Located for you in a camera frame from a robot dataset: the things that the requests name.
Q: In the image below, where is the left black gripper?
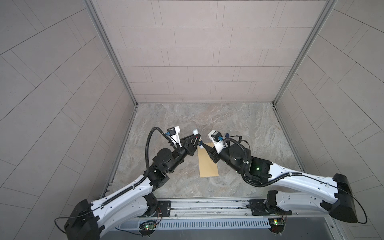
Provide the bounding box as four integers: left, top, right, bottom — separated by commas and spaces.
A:
163, 134, 199, 175

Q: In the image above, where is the tan kraft paper envelope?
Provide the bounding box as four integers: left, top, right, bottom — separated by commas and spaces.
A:
198, 148, 219, 178

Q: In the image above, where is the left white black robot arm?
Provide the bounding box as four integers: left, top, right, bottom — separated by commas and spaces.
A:
64, 131, 201, 240

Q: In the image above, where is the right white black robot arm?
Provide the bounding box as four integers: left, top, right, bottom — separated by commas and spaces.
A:
199, 141, 358, 223

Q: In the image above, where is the left green circuit board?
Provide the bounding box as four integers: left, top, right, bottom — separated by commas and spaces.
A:
139, 221, 157, 231

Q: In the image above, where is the right circuit board module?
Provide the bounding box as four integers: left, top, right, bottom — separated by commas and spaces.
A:
268, 218, 286, 234

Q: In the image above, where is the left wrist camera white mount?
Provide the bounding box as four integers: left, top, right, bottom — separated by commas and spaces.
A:
166, 126, 181, 147

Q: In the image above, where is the left black corrugated cable conduit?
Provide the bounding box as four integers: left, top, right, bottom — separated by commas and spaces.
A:
101, 126, 178, 206

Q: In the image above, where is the black corrugated cable conduit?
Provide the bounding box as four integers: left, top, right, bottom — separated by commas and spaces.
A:
101, 126, 178, 206
221, 136, 368, 225

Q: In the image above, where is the right black corrugated cable conduit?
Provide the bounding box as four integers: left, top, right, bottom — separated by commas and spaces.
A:
221, 136, 368, 225

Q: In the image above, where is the aluminium mounting rail frame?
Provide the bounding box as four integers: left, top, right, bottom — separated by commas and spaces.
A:
83, 196, 337, 222

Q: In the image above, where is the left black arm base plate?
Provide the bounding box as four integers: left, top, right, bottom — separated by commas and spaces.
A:
144, 201, 172, 217

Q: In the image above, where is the white slotted cable duct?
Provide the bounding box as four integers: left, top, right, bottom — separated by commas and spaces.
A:
116, 218, 271, 231

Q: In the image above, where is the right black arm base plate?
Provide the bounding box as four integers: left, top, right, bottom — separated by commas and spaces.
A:
246, 200, 292, 217

